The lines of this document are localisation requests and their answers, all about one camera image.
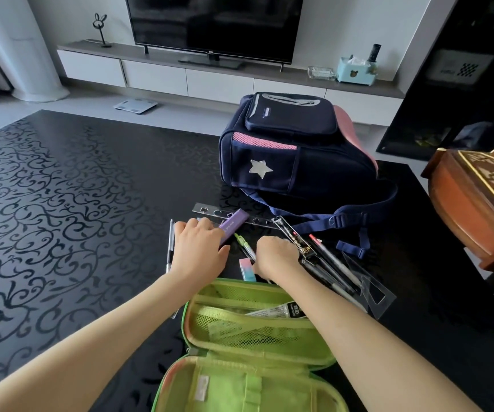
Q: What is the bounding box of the person's left hand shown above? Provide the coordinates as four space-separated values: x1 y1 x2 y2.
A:
170 218 231 282

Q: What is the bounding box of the person's right hand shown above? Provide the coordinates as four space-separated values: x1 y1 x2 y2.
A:
252 236 304 282

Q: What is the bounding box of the purple rectangular box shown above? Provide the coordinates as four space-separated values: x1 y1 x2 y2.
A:
218 209 250 247

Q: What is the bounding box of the person's right forearm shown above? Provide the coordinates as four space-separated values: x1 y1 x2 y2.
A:
278 264 485 412

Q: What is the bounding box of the person's left forearm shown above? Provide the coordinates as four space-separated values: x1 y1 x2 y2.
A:
0 270 213 412

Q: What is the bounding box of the clear ruler with black print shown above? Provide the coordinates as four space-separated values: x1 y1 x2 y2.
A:
272 216 317 259

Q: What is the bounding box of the green mechanical pencil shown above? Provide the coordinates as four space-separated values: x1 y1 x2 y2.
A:
234 233 257 262

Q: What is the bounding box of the pink and blue eraser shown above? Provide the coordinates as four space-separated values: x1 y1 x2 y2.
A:
239 258 257 282

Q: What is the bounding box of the metal stencil ruler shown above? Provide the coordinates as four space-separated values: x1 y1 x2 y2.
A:
192 203 283 230

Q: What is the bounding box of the silver pen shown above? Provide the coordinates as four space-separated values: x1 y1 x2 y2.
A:
166 219 179 319

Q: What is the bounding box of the black pen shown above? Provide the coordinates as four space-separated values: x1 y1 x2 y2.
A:
300 257 357 296

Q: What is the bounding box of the clear pen with red tip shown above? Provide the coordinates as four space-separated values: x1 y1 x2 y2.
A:
309 234 365 290

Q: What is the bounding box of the black and white tube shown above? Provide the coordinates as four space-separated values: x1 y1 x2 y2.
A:
245 301 307 319

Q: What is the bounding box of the navy and pink backpack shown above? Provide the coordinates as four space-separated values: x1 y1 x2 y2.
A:
219 92 399 259

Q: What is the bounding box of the grey pen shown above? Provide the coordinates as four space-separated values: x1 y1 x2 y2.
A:
328 281 368 314

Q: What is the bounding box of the clear triangle set square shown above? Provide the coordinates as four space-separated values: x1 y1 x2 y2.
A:
341 252 397 320

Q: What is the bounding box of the green open pencil case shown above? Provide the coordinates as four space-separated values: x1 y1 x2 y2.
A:
151 278 350 412

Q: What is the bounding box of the white and grey television cabinet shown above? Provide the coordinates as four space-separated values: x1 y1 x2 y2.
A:
56 40 406 127

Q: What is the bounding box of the white bathroom scale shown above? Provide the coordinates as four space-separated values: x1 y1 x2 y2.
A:
113 98 158 115

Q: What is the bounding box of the clear glass ashtray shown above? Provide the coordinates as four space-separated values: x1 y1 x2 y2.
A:
307 66 337 81

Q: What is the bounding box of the teal tissue box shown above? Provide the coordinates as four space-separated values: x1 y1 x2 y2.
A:
337 56 378 86

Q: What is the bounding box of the brown wooden chair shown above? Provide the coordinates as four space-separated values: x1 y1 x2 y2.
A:
421 146 494 278

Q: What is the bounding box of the black flat screen television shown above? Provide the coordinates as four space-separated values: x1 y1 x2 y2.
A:
124 0 304 70

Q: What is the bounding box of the black wire rabbit ornament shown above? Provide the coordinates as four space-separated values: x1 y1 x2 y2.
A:
86 13 113 48

